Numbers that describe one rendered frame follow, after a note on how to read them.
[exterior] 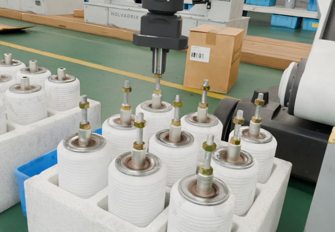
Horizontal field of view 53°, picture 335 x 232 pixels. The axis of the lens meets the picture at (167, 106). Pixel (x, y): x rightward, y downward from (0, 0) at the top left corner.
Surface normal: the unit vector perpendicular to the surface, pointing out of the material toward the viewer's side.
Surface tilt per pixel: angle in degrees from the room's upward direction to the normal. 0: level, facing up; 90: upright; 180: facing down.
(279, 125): 46
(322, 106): 99
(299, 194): 0
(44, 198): 90
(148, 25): 91
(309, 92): 80
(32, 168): 88
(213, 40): 90
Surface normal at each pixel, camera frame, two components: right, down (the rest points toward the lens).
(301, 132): -0.32, -0.45
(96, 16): -0.51, 0.27
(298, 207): 0.07, -0.93
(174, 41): -0.17, 0.35
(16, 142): 0.85, 0.25
